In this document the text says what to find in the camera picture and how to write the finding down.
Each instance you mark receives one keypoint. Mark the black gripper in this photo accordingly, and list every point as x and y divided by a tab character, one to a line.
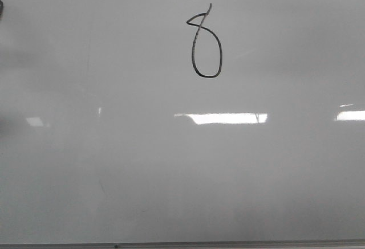
1	8

